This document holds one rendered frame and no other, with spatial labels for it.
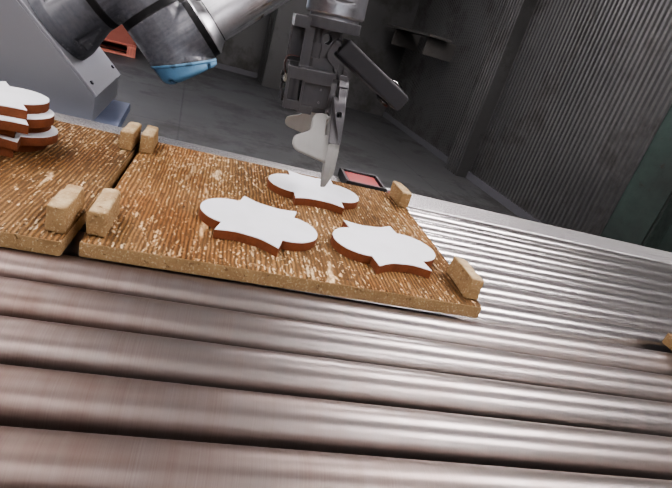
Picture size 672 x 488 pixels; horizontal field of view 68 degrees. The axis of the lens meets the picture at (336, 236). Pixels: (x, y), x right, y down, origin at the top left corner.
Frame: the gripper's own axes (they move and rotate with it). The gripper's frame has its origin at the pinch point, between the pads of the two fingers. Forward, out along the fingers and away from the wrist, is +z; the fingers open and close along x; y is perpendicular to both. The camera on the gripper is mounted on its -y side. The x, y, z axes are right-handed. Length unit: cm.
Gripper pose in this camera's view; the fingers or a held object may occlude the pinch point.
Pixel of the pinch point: (319, 170)
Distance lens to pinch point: 72.8
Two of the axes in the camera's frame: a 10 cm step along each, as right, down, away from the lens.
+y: -9.6, -1.2, -2.4
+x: 1.7, 4.3, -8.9
